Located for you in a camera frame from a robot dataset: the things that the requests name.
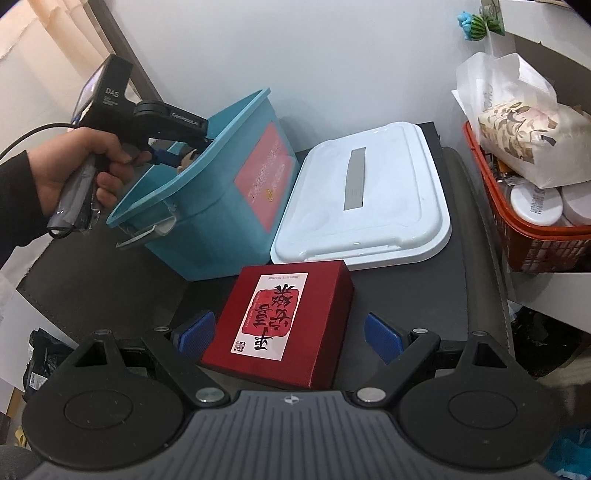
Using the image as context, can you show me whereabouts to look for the white jar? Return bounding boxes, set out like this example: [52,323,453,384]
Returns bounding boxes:
[561,185,591,227]
[510,182,564,228]

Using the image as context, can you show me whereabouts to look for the floral tissue pack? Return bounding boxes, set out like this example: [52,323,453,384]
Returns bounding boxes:
[478,100,587,188]

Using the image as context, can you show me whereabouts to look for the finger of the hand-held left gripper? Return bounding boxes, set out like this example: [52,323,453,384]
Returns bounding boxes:
[150,147,186,171]

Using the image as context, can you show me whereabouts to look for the person's left forearm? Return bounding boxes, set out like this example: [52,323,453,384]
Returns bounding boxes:
[0,150,47,271]

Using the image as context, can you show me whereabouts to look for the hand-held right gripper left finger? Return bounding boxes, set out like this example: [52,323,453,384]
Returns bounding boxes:
[67,310,230,407]

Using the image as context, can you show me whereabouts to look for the white bin lid grey handle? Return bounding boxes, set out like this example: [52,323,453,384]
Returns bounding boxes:
[270,121,452,272]

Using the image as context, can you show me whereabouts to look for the beige curtain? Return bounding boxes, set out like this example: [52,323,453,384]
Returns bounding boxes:
[0,0,119,160]

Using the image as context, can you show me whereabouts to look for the red gift box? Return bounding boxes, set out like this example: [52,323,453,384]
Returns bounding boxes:
[201,259,356,391]

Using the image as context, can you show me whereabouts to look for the black desktop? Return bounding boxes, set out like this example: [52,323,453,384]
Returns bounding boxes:
[152,121,474,371]

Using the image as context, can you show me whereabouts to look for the black cable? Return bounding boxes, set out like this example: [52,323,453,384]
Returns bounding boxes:
[0,121,77,160]

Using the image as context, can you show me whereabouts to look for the red plastic basket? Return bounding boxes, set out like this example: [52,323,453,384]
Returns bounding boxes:
[463,121,591,274]

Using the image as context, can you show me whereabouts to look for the teal plastic storage bin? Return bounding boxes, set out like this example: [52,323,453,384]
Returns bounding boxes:
[106,88,301,282]

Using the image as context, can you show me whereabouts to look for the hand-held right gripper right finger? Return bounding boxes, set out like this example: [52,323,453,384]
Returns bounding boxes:
[348,312,509,407]

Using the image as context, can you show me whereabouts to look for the person's left hand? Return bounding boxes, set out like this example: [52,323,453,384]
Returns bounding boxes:
[28,127,156,218]

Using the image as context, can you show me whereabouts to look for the blue green small ornament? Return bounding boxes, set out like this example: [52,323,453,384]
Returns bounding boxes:
[457,0,507,42]

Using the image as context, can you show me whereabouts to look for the white plastic bag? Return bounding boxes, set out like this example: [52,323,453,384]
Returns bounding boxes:
[451,52,560,130]

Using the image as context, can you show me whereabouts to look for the grey leather chair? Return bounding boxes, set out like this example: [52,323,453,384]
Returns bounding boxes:
[16,0,516,376]

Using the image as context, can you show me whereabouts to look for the cartoon boy figure teal pajamas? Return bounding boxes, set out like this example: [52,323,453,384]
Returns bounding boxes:
[178,147,204,173]

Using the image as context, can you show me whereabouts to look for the black plastic bag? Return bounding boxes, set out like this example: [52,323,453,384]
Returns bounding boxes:
[23,328,75,402]

